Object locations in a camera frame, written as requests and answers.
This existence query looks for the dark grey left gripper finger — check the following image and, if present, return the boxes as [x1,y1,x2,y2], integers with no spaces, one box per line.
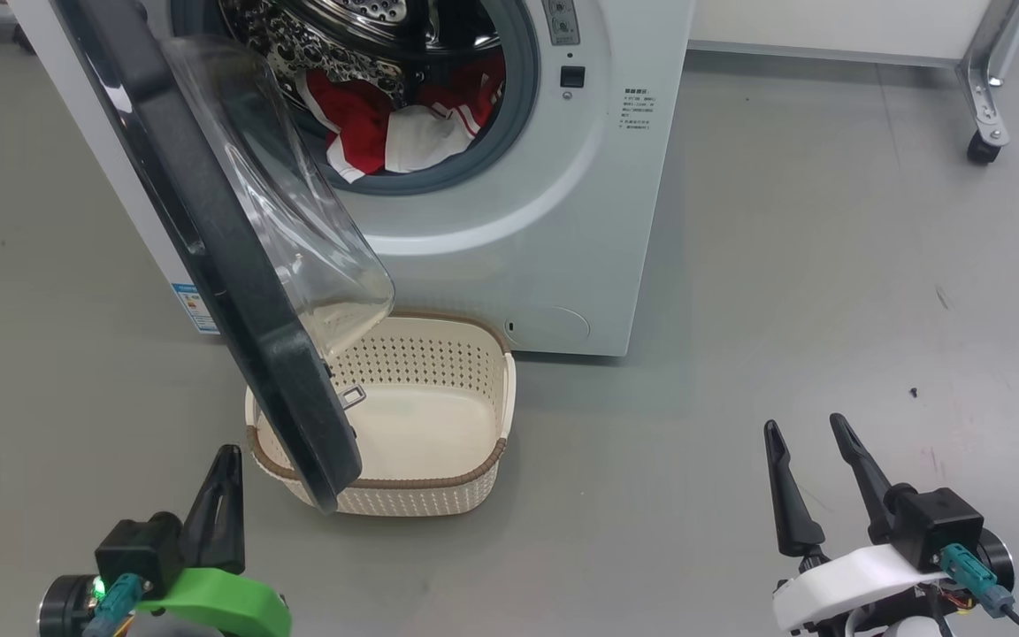
[178,445,245,574]

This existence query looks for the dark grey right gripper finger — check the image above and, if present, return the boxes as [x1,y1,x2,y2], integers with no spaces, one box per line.
[831,413,895,542]
[764,420,826,556]

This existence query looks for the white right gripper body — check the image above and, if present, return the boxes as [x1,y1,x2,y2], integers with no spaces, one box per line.
[772,544,953,633]

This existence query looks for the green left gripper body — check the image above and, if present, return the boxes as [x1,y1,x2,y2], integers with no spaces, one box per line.
[134,566,291,637]

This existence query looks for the black glass washing machine door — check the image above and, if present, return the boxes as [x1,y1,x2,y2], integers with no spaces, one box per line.
[50,0,395,514]

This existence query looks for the red garment with white cuff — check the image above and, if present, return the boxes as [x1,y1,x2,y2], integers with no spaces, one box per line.
[306,69,395,184]

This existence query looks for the red white striped garment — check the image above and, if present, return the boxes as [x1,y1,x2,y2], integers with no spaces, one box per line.
[383,53,506,173]

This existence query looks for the cream perforated laundry basket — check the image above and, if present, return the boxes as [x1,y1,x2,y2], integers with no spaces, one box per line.
[244,310,517,518]

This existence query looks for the white front-load washing machine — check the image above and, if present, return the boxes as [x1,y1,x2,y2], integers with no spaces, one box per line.
[10,0,696,357]

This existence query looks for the blue energy label sticker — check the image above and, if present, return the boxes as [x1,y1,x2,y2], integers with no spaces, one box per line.
[172,283,220,335]

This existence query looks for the white cabinet panel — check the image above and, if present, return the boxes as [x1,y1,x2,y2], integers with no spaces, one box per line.
[686,0,997,70]

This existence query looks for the grey warning sticker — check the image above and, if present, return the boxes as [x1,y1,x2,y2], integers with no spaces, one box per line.
[541,0,581,47]

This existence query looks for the teal left camera connector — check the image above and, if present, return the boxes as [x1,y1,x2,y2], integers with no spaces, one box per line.
[85,573,148,637]

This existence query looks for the teal camera connector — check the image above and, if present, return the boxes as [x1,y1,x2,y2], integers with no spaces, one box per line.
[85,573,148,637]
[939,544,1015,618]

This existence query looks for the teal right camera connector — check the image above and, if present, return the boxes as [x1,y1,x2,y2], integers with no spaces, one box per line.
[939,544,1015,618]

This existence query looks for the metal frame leg with caster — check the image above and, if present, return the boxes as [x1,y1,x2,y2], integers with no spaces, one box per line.
[956,0,1019,165]

